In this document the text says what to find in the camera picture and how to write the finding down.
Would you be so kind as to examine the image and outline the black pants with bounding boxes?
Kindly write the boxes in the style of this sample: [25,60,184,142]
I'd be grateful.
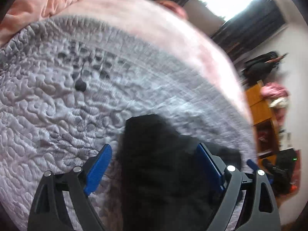
[116,114,242,231]

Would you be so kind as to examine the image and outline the wooden shelf cabinet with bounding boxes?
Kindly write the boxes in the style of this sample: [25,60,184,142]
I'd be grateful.
[245,80,286,163]

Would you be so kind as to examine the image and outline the small black round object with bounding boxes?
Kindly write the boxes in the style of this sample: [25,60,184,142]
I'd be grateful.
[75,65,87,92]

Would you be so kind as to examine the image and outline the grey quilted bedspread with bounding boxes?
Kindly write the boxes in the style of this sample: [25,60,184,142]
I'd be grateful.
[1,16,256,230]

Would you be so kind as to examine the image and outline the pink clothes pile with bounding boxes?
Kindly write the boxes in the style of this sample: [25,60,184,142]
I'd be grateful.
[260,82,289,109]

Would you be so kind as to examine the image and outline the black curtain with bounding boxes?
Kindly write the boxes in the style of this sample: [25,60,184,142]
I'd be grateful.
[171,0,285,60]

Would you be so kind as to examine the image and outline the pink white bed sheet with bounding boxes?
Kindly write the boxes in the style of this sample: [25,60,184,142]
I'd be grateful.
[55,0,253,126]

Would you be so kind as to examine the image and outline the pink pillow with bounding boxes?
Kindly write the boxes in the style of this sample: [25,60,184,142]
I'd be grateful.
[155,0,188,20]

